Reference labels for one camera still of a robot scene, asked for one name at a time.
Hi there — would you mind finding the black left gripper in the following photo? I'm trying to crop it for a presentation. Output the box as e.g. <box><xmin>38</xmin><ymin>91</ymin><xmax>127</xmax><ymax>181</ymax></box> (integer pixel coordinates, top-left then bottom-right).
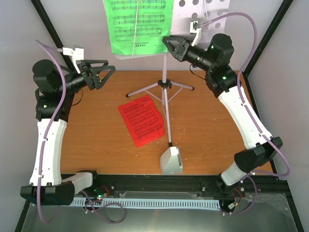
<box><xmin>57</xmin><ymin>59</ymin><xmax>115</xmax><ymax>94</ymax></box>

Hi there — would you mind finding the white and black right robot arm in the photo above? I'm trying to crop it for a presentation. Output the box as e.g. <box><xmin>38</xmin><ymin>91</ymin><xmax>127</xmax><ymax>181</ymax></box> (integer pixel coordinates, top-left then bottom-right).
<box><xmin>162</xmin><ymin>33</ymin><xmax>283</xmax><ymax>187</ymax></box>

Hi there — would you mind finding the white tripod music stand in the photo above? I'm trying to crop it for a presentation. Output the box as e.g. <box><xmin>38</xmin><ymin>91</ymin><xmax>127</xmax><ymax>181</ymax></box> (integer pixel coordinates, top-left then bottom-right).
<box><xmin>126</xmin><ymin>53</ymin><xmax>195</xmax><ymax>147</ymax></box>

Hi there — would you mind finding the green sheet music page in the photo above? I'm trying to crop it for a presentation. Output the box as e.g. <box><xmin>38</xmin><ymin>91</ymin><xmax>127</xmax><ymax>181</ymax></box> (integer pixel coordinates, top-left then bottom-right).
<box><xmin>103</xmin><ymin>0</ymin><xmax>173</xmax><ymax>57</ymax></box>

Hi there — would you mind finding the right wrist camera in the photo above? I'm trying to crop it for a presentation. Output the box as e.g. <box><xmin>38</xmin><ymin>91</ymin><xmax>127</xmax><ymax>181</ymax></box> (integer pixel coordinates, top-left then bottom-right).
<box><xmin>189</xmin><ymin>20</ymin><xmax>202</xmax><ymax>46</ymax></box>

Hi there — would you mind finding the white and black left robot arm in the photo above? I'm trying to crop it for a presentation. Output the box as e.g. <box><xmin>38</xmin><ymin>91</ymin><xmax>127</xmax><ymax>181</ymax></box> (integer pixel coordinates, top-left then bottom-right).
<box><xmin>20</xmin><ymin>59</ymin><xmax>115</xmax><ymax>205</ymax></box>

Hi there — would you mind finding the light blue slotted cable duct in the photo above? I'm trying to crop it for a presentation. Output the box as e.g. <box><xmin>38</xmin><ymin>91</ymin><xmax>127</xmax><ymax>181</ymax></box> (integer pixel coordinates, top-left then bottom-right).
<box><xmin>72</xmin><ymin>196</ymin><xmax>221</xmax><ymax>210</ymax></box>

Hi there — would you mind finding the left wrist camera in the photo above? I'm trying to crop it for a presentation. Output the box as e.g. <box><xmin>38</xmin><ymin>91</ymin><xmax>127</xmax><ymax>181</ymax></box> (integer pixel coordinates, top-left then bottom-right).
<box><xmin>62</xmin><ymin>47</ymin><xmax>84</xmax><ymax>74</ymax></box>

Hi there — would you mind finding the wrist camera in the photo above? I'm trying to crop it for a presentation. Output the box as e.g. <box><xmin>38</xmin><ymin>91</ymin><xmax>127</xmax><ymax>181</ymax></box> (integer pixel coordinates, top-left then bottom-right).
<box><xmin>62</xmin><ymin>47</ymin><xmax>84</xmax><ymax>74</ymax></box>
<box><xmin>189</xmin><ymin>20</ymin><xmax>202</xmax><ymax>46</ymax></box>

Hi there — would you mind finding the white perforated stand desk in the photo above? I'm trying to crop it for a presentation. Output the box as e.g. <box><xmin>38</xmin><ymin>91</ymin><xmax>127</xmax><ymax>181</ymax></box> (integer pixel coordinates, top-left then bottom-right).
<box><xmin>115</xmin><ymin>0</ymin><xmax>230</xmax><ymax>59</ymax></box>

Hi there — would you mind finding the white metronome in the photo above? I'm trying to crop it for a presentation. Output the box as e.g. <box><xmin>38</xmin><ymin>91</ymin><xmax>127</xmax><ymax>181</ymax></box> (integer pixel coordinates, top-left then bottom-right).
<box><xmin>160</xmin><ymin>146</ymin><xmax>183</xmax><ymax>175</ymax></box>

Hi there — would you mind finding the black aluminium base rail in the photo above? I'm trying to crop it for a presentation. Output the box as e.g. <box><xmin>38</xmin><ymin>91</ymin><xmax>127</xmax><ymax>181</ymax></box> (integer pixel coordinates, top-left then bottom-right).
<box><xmin>33</xmin><ymin>174</ymin><xmax>289</xmax><ymax>199</ymax></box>

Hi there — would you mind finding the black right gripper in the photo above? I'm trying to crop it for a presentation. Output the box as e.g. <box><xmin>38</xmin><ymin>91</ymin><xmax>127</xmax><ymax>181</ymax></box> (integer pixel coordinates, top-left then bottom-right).
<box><xmin>161</xmin><ymin>38</ymin><xmax>213</xmax><ymax>73</ymax></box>

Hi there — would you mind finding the red sheet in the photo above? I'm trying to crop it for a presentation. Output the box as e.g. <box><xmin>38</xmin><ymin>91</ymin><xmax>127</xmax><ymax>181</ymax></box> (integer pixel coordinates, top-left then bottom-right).
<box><xmin>118</xmin><ymin>95</ymin><xmax>165</xmax><ymax>148</ymax></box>

